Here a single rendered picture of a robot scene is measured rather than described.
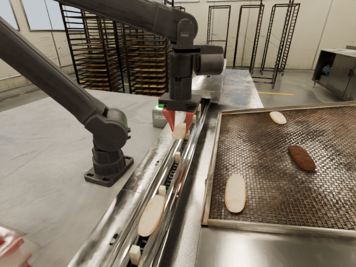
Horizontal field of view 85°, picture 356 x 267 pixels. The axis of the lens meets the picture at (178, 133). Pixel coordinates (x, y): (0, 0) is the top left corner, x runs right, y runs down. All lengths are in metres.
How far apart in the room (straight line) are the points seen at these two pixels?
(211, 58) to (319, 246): 0.39
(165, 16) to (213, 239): 0.41
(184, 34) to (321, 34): 7.54
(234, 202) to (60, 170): 0.48
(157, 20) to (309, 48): 7.52
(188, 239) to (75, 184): 0.32
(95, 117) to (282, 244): 0.41
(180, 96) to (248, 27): 7.06
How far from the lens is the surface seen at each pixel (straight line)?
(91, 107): 0.48
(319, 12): 7.87
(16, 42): 0.49
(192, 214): 0.46
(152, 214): 0.41
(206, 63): 0.48
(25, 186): 0.65
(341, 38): 8.13
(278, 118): 0.68
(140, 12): 0.45
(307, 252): 0.35
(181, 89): 0.48
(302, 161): 0.49
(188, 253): 0.41
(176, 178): 0.49
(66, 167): 0.66
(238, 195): 0.39
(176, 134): 0.52
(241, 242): 0.34
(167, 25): 0.45
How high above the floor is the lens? 1.17
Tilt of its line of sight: 28 degrees down
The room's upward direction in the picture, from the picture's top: straight up
